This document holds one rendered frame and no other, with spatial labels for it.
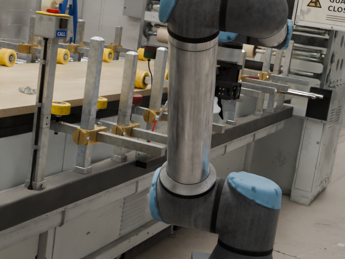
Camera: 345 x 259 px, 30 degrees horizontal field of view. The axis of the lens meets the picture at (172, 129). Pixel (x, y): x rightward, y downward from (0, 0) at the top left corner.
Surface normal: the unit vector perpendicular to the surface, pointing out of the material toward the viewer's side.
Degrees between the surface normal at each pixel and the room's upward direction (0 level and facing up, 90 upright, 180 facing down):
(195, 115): 118
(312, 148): 90
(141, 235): 90
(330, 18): 90
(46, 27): 90
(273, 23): 111
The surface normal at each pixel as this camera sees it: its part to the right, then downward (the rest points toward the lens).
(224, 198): -0.08, -0.43
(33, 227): 0.90, 0.21
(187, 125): -0.11, 0.65
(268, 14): 0.54, 0.43
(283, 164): -0.42, 0.11
